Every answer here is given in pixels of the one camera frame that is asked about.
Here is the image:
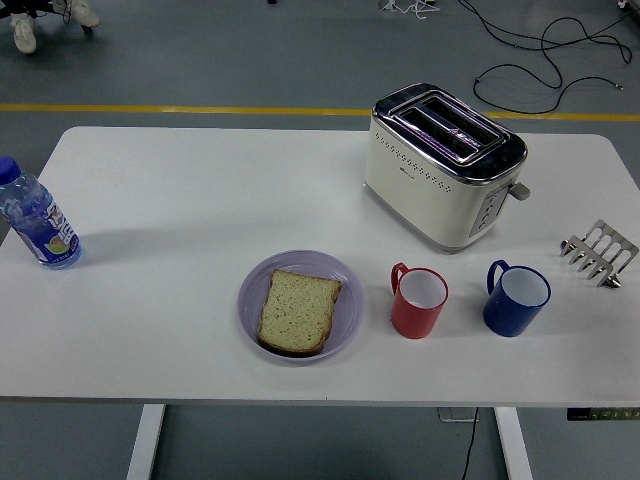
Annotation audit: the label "blue cup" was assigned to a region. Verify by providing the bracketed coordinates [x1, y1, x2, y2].
[482, 259, 552, 338]

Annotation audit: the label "bread slice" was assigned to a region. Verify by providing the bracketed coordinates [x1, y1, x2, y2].
[256, 268, 344, 358]

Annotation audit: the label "red cup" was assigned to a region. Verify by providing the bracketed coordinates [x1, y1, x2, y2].
[390, 262, 450, 340]

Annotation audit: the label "purple round plate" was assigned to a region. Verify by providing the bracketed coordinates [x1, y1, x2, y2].
[237, 249, 366, 366]

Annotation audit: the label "cream and chrome toaster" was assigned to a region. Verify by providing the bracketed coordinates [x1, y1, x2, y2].
[363, 82, 532, 255]

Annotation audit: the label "grey box under table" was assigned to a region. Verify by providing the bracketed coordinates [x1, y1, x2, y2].
[438, 407, 480, 424]

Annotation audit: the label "white table leg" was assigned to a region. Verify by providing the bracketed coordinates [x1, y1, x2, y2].
[494, 407, 534, 480]
[125, 403, 167, 480]

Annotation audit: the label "metal toast rack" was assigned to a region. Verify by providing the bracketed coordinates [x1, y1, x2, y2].
[558, 218, 640, 290]

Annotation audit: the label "clear bottle with blue cap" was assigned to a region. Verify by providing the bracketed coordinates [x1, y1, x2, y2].
[0, 155, 83, 271]

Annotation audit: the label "person's white shoe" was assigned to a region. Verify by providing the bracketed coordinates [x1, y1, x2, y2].
[10, 12, 39, 55]
[51, 0, 101, 28]

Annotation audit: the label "black table control panel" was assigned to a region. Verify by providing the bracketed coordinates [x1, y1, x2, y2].
[566, 407, 640, 422]

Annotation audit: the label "white floor cables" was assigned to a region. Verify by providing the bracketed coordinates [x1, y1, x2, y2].
[378, 0, 442, 22]

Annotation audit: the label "black cable under table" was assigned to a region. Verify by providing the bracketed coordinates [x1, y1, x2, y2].
[459, 408, 480, 480]

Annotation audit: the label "long black floor cable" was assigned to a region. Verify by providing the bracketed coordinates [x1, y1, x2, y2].
[457, 0, 640, 65]

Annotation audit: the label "black floor cable with plug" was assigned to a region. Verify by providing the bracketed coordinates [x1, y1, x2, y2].
[472, 16, 626, 117]

